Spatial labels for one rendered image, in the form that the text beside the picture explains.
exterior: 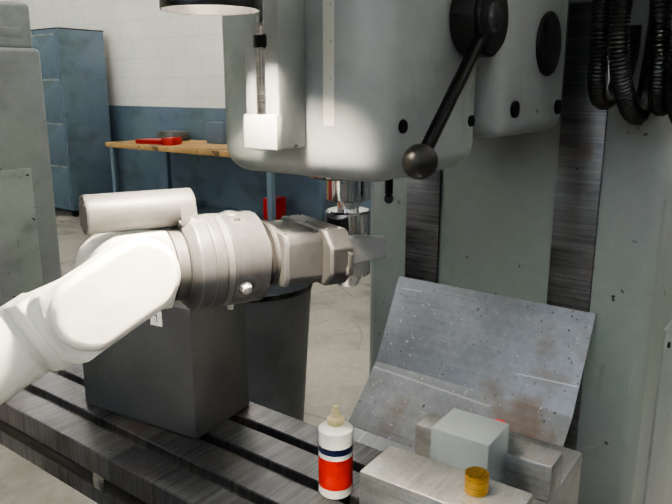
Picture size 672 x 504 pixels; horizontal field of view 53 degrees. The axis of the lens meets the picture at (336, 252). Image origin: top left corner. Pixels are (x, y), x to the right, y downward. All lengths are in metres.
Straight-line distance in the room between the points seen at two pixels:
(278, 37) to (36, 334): 0.30
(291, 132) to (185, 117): 6.73
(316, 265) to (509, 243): 0.45
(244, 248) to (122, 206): 0.11
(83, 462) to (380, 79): 0.67
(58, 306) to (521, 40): 0.52
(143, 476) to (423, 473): 0.38
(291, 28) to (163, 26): 6.97
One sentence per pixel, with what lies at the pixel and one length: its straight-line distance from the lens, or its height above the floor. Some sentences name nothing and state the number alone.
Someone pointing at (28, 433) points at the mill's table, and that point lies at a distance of 1.12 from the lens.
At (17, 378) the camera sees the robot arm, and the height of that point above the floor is 1.17.
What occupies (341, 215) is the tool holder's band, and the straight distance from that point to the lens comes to 0.68.
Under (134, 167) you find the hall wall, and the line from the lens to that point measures 8.08.
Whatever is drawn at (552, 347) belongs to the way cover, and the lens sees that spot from 1.01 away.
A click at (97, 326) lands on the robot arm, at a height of 1.21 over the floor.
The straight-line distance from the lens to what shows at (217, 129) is 6.50.
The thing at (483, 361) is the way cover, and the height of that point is 1.00.
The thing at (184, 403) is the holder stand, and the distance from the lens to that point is 0.95.
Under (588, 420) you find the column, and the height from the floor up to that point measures 0.92.
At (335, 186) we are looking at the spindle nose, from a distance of 0.68.
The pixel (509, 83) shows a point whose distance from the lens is 0.74.
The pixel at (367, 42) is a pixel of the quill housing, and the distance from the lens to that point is 0.57.
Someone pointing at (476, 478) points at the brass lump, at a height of 1.06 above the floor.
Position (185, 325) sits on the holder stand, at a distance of 0.90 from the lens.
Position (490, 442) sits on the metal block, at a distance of 0.67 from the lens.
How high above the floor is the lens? 1.39
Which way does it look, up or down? 14 degrees down
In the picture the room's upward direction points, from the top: straight up
